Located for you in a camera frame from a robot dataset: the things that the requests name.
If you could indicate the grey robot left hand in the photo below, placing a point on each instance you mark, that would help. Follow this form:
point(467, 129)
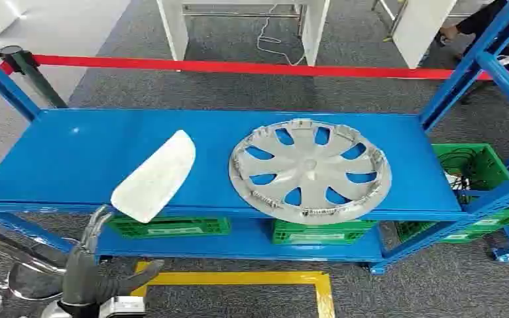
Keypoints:
point(81, 276)

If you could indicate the white plastic panel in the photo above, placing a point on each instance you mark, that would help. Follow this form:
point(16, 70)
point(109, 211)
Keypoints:
point(153, 177)

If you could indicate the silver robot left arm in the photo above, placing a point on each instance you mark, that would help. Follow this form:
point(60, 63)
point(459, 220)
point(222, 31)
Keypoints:
point(54, 310)

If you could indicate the chrome stanchion base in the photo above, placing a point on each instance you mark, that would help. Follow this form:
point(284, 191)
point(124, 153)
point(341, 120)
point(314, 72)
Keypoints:
point(30, 281)

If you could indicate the green plastic crate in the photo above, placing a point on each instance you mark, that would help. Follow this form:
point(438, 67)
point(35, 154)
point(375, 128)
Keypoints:
point(320, 232)
point(171, 228)

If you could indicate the silver wheel hubcap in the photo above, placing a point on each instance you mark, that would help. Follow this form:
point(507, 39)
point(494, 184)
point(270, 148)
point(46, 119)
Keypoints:
point(309, 169)

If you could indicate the red barrier belt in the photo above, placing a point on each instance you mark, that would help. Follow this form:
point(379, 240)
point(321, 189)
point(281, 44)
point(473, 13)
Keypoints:
point(237, 66)

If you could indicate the white desk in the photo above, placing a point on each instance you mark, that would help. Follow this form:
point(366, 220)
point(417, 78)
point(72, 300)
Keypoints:
point(316, 30)

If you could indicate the white board panel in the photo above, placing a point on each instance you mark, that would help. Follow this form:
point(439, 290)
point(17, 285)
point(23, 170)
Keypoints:
point(421, 30)

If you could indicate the seated person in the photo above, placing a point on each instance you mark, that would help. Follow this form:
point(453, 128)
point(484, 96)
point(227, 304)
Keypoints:
point(483, 17)

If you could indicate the black stanchion post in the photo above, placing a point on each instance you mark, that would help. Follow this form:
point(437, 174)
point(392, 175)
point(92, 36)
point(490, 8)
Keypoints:
point(35, 77)

